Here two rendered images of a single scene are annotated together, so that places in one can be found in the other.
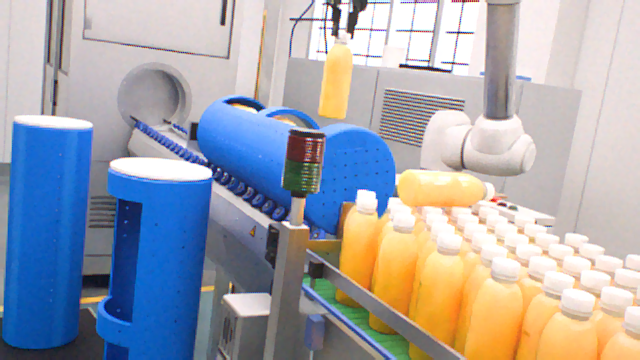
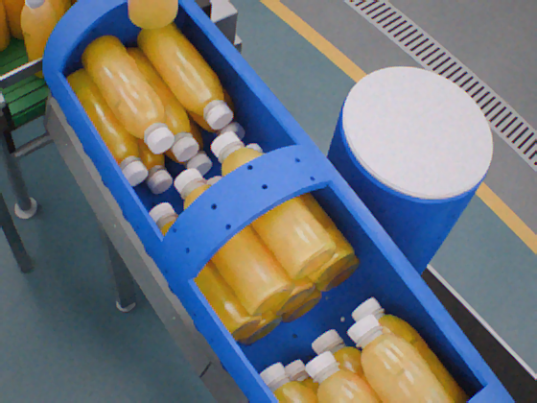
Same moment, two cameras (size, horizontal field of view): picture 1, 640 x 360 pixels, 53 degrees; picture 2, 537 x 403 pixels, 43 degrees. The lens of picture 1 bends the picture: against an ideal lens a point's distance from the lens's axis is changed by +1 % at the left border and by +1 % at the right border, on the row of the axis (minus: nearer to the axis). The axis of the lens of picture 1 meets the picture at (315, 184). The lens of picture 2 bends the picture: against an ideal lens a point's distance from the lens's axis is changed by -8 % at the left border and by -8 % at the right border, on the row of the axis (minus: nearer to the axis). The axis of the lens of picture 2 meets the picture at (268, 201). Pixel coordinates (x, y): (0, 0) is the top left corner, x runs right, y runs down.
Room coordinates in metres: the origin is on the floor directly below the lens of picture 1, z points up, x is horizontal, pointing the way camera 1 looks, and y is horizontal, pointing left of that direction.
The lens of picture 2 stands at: (2.43, 0.00, 2.00)
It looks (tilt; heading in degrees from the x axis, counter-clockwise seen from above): 60 degrees down; 164
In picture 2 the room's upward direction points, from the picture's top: 12 degrees clockwise
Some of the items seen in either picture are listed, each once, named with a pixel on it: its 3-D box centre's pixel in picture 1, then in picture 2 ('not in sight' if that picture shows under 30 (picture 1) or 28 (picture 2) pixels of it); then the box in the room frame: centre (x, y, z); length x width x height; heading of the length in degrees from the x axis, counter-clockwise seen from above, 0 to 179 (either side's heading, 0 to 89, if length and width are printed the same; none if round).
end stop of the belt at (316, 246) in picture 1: (369, 245); (90, 39); (1.47, -0.15, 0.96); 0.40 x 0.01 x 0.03; 118
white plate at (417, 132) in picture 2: (162, 168); (420, 129); (1.75, 0.43, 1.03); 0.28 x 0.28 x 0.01
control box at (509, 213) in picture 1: (504, 226); not in sight; (1.49, -0.46, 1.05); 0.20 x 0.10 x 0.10; 28
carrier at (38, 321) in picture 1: (47, 232); not in sight; (2.44, 1.03, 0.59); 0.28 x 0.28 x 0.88
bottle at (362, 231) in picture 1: (359, 254); not in sight; (1.25, -0.11, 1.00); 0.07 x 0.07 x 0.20
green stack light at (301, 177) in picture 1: (301, 174); not in sight; (1.03, 0.02, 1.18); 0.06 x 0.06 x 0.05
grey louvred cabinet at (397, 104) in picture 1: (390, 179); not in sight; (4.15, -0.49, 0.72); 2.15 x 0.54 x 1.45; 36
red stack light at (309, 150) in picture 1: (305, 148); not in sight; (1.03, 0.02, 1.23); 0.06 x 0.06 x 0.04
